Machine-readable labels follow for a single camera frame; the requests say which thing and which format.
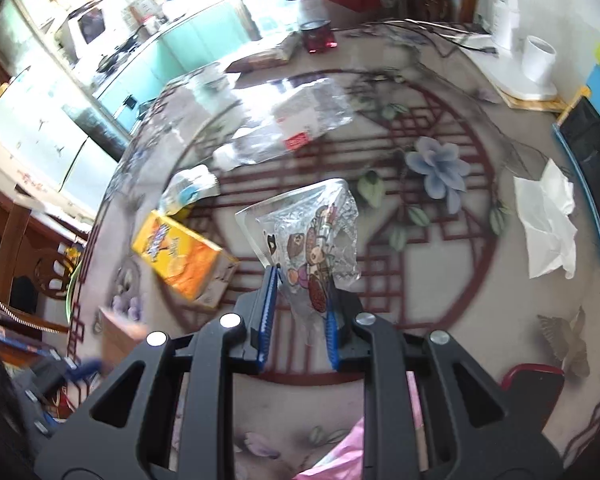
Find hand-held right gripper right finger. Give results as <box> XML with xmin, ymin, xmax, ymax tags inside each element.
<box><xmin>325</xmin><ymin>282</ymin><xmax>566</xmax><ymax>480</ymax></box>

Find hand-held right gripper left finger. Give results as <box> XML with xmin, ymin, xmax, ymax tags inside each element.
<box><xmin>34</xmin><ymin>264</ymin><xmax>283</xmax><ymax>480</ymax></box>

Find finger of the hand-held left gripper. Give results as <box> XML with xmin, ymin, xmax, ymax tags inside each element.
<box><xmin>27</xmin><ymin>356</ymin><xmax>106</xmax><ymax>401</ymax></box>

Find clear printed plastic bag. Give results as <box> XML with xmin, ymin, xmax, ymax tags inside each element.
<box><xmin>235</xmin><ymin>177</ymin><xmax>362</xmax><ymax>321</ymax></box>

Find pink plastic bag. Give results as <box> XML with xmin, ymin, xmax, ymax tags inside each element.
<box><xmin>295</xmin><ymin>375</ymin><xmax>423</xmax><ymax>480</ymax></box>

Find yellow snack box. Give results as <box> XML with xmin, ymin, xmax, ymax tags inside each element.
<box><xmin>131</xmin><ymin>209</ymin><xmax>241</xmax><ymax>310</ymax></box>

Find floral tablecloth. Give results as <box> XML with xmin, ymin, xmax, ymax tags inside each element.
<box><xmin>67</xmin><ymin>20</ymin><xmax>600</xmax><ymax>480</ymax></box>

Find carved wooden chair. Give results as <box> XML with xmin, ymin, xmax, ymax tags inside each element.
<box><xmin>0</xmin><ymin>200</ymin><xmax>88</xmax><ymax>333</ymax></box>

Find blue white snack wrapper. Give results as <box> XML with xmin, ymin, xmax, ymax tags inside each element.
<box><xmin>159</xmin><ymin>165</ymin><xmax>222</xmax><ymax>213</ymax></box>

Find crushed clear plastic bottle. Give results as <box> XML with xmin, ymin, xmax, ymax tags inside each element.
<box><xmin>212</xmin><ymin>77</ymin><xmax>353</xmax><ymax>171</ymax></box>

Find white crumpled tissue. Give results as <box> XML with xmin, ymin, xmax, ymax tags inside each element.
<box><xmin>512</xmin><ymin>159</ymin><xmax>578</xmax><ymax>281</ymax></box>

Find white refrigerator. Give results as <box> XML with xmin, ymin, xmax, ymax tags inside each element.
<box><xmin>0</xmin><ymin>62</ymin><xmax>126</xmax><ymax>196</ymax></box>

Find flat snack packet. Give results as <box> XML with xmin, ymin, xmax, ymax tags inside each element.
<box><xmin>225</xmin><ymin>32</ymin><xmax>301</xmax><ymax>73</ymax></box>

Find teal kitchen cabinets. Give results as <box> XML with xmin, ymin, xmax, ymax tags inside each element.
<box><xmin>92</xmin><ymin>0</ymin><xmax>261</xmax><ymax>131</ymax></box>

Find wooden board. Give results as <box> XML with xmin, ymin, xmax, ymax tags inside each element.
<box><xmin>502</xmin><ymin>92</ymin><xmax>571</xmax><ymax>112</ymax></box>

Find blue drawing tablet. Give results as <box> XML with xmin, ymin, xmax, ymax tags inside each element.
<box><xmin>552</xmin><ymin>40</ymin><xmax>600</xmax><ymax>268</ymax></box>

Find white microwave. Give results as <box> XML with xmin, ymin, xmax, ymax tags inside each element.
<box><xmin>67</xmin><ymin>2</ymin><xmax>123</xmax><ymax>61</ymax></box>

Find white cup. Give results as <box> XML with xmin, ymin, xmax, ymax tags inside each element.
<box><xmin>522</xmin><ymin>35</ymin><xmax>557</xmax><ymax>85</ymax></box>

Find white water dispenser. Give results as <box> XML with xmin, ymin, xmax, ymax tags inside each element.
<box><xmin>480</xmin><ymin>0</ymin><xmax>558</xmax><ymax>101</ymax></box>

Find striped coiled cord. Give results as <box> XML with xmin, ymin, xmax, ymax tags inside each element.
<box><xmin>0</xmin><ymin>294</ymin><xmax>71</xmax><ymax>335</ymax></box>

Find metal door frame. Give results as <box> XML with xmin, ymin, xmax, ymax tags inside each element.
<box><xmin>7</xmin><ymin>0</ymin><xmax>131</xmax><ymax>161</ymax></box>

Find black cable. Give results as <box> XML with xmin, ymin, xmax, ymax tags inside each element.
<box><xmin>380</xmin><ymin>19</ymin><xmax>498</xmax><ymax>56</ymax></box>

